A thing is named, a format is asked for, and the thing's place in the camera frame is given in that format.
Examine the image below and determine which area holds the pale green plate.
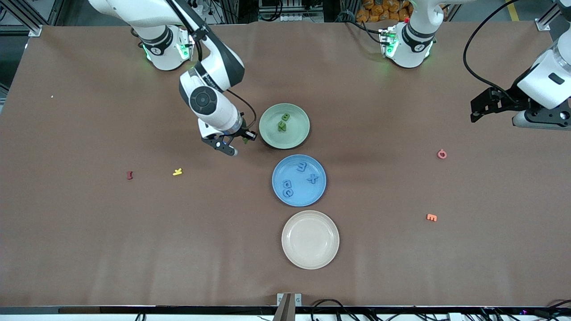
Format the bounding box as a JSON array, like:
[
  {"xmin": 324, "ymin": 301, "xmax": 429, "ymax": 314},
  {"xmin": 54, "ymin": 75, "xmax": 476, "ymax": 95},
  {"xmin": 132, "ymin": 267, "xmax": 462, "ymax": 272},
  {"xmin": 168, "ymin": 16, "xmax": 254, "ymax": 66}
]
[{"xmin": 259, "ymin": 103, "xmax": 310, "ymax": 149}]

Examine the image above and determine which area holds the blue plate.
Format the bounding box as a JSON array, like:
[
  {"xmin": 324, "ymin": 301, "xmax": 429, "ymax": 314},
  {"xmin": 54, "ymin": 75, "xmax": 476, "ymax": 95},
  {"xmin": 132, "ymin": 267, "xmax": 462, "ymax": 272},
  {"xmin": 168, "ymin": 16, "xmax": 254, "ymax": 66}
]
[{"xmin": 272, "ymin": 154, "xmax": 327, "ymax": 207}]

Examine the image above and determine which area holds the beige plate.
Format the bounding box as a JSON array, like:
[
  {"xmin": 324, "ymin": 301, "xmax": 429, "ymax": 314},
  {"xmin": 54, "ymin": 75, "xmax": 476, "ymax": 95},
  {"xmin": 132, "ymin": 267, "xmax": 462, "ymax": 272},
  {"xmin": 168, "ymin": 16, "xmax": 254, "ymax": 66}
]
[{"xmin": 281, "ymin": 210, "xmax": 340, "ymax": 270}]

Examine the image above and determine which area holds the bag of orange fruit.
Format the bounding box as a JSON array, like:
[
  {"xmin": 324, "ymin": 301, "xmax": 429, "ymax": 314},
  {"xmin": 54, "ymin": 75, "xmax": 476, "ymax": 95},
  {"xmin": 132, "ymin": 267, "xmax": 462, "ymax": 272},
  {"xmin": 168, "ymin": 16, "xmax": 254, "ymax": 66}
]
[{"xmin": 356, "ymin": 0, "xmax": 413, "ymax": 23}]

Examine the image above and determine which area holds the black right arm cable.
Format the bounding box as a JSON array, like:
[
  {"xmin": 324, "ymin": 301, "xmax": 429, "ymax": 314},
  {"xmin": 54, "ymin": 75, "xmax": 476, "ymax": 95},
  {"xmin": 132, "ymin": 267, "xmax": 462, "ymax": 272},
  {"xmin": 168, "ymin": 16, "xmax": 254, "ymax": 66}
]
[{"xmin": 169, "ymin": 0, "xmax": 257, "ymax": 131}]

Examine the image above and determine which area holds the aluminium frame post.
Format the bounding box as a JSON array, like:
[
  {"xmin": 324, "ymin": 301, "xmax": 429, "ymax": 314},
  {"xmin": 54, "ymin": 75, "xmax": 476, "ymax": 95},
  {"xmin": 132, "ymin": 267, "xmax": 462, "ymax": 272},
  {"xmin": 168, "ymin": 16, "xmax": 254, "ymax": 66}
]
[
  {"xmin": 0, "ymin": 0, "xmax": 43, "ymax": 37},
  {"xmin": 535, "ymin": 0, "xmax": 563, "ymax": 32}
]

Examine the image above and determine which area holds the grey metal camera bracket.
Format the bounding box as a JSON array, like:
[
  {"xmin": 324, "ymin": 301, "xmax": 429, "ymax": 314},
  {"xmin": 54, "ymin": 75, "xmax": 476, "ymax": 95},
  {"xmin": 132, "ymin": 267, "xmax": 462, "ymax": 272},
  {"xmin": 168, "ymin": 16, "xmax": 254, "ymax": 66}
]
[{"xmin": 277, "ymin": 292, "xmax": 303, "ymax": 321}]

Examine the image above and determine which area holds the black cable loop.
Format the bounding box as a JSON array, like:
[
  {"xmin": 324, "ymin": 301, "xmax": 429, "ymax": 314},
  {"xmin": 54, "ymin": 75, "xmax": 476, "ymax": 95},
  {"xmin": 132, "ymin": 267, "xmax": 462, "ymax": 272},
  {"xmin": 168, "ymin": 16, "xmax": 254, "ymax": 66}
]
[{"xmin": 311, "ymin": 299, "xmax": 357, "ymax": 321}]

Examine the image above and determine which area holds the black table edge rail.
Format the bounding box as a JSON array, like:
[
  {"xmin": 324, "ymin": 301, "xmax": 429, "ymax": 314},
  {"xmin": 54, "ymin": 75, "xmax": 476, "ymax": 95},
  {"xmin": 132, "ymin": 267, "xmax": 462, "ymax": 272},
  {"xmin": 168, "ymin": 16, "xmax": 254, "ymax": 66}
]
[{"xmin": 0, "ymin": 306, "xmax": 571, "ymax": 316}]

